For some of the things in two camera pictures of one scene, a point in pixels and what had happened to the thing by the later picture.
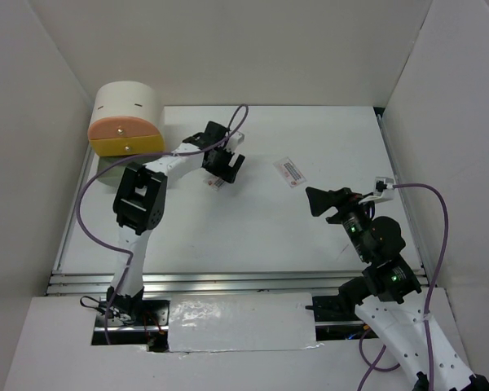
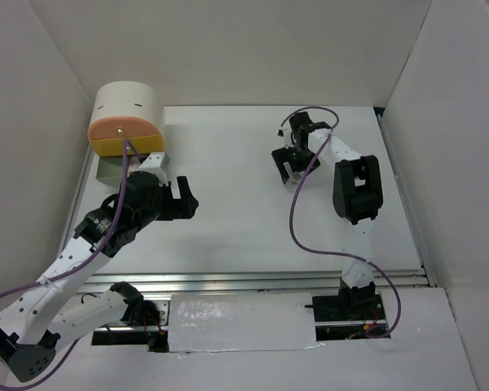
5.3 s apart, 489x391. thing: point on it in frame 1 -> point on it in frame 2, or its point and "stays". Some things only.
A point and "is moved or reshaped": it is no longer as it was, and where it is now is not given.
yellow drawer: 128,145 stays
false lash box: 214,182 is moved or reshaped
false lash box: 289,171 stays
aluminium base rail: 209,283 stays
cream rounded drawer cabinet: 129,98 stays
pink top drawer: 121,127 stays
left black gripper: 226,173 -> 170,213
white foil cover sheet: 213,322 stays
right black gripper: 343,199 -> 281,155
